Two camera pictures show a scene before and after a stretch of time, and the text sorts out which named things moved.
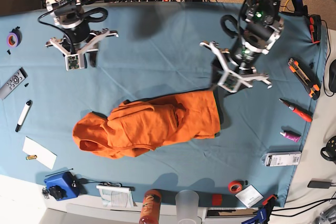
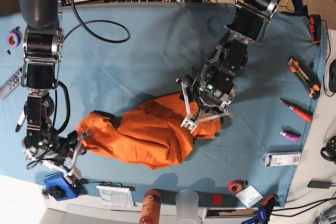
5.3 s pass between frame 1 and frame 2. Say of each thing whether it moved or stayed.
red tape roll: stayed
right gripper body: moved
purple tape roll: stayed
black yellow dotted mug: stayed
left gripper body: moved
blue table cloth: stayed
